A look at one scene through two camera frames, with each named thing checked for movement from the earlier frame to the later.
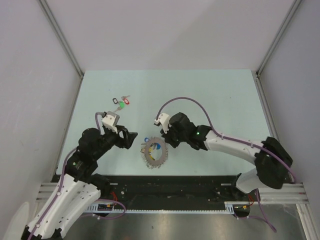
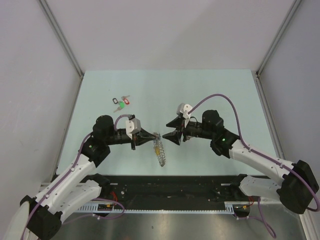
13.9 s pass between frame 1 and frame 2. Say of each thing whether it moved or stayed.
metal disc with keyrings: moved
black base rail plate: stayed
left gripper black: moved
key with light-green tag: stayed
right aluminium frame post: stayed
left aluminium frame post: stayed
